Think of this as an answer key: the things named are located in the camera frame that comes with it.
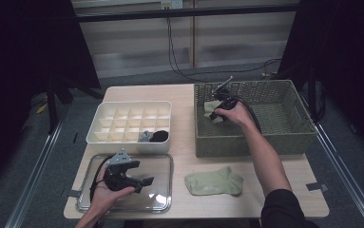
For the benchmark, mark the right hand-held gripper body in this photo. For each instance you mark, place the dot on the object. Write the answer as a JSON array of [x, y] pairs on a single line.
[[225, 101]]

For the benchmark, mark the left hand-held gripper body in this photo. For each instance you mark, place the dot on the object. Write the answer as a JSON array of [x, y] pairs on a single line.
[[116, 180]]

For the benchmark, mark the pale green sock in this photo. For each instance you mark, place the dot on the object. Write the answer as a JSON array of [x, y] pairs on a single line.
[[214, 183], [208, 107]]

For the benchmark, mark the cream divided organizer box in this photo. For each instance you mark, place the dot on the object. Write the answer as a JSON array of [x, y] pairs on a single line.
[[129, 145]]

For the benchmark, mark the clear plastic lid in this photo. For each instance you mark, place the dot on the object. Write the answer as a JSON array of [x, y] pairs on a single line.
[[160, 171]]

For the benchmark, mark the grey sock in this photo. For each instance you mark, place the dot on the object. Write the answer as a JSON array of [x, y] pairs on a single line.
[[141, 139], [145, 136]]

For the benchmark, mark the green woven basket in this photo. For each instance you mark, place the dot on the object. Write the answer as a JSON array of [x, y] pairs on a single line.
[[290, 114]]

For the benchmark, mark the person's right hand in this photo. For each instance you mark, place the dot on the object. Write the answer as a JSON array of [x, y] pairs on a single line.
[[238, 115]]

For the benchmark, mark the person's left hand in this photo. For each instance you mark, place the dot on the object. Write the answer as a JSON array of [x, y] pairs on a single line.
[[103, 199]]

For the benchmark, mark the grey tape strip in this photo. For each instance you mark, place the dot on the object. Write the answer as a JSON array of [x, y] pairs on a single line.
[[316, 186], [73, 193]]

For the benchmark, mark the black horizontal bar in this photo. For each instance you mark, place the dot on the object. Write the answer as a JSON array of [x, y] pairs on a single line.
[[186, 13]]

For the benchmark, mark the black metal stand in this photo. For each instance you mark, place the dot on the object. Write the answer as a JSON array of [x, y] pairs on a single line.
[[52, 107]]

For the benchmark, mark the person's black sleeve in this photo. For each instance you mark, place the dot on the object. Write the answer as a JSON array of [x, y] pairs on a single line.
[[284, 212]]

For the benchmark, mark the black curtain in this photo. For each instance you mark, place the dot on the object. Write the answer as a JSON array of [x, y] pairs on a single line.
[[18, 63], [344, 47]]

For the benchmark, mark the metal floor rail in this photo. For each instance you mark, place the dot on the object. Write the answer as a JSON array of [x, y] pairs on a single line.
[[34, 180], [347, 177]]

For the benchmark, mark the white wall socket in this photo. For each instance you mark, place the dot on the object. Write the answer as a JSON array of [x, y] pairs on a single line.
[[171, 3]]

